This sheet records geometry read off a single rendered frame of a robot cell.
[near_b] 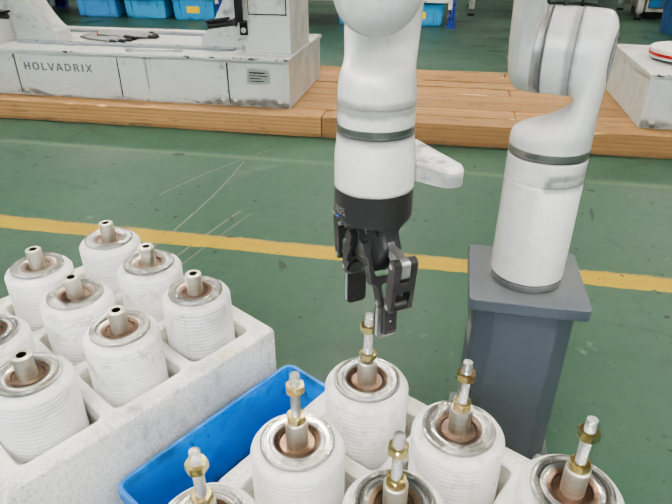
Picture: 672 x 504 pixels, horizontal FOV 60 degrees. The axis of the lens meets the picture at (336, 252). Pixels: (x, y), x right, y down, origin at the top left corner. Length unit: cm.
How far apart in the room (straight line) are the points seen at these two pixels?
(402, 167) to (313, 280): 83
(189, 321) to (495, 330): 41
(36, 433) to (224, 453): 26
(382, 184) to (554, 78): 25
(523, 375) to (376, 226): 38
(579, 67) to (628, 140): 159
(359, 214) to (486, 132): 167
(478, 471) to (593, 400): 52
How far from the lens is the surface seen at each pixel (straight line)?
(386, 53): 53
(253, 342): 87
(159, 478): 84
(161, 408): 81
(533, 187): 72
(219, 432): 87
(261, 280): 134
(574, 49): 67
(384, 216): 53
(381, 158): 51
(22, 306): 99
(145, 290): 92
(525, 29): 66
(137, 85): 253
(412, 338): 116
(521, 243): 75
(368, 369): 66
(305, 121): 223
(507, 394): 86
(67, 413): 78
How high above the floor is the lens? 71
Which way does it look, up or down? 30 degrees down
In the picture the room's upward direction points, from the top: straight up
